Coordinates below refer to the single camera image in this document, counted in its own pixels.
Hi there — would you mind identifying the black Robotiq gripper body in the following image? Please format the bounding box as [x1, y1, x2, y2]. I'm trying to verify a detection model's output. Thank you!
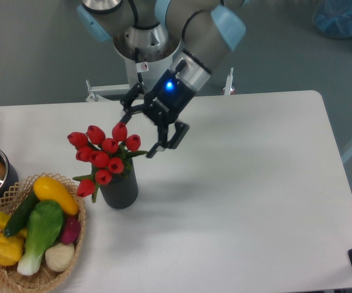
[143, 70, 195, 127]

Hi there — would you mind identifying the green bok choy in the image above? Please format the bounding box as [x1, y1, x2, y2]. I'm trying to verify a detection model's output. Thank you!
[17, 200, 64, 276]

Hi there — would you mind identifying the green cucumber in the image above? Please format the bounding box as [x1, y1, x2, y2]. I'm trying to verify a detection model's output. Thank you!
[4, 191, 39, 237]

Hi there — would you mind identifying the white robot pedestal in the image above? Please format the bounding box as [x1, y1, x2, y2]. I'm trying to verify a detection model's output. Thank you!
[86, 24, 180, 102]

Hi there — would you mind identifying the white garlic bulb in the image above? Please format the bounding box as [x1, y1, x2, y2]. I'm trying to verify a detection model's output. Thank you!
[45, 243, 75, 272]

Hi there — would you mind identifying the red tulip bouquet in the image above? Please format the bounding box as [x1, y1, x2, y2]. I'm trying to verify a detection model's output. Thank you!
[67, 122, 148, 202]

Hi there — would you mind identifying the white levelling foot post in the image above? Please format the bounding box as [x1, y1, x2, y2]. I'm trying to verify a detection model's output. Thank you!
[223, 67, 235, 95]

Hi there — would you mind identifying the blue plastic bag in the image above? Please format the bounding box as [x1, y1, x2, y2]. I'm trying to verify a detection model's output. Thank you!
[312, 1, 352, 39]

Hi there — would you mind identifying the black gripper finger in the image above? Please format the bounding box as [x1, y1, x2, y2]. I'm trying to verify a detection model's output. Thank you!
[120, 82, 146, 124]
[146, 121, 190, 158]

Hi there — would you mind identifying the yellow bell pepper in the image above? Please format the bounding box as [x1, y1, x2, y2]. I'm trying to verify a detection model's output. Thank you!
[0, 233, 24, 266]

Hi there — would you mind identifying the dark grey ribbed vase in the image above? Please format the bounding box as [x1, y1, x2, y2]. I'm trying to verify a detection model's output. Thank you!
[100, 168, 138, 209]

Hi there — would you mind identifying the woven wicker basket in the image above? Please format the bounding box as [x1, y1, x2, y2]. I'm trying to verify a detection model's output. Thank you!
[0, 173, 86, 292]

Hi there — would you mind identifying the purple red radish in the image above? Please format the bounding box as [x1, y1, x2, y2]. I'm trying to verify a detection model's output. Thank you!
[60, 216, 81, 245]

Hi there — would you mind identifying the yellow squash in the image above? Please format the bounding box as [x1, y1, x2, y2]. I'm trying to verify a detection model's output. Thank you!
[34, 176, 79, 215]

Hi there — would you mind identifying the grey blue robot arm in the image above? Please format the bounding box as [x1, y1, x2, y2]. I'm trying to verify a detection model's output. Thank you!
[77, 1, 246, 157]

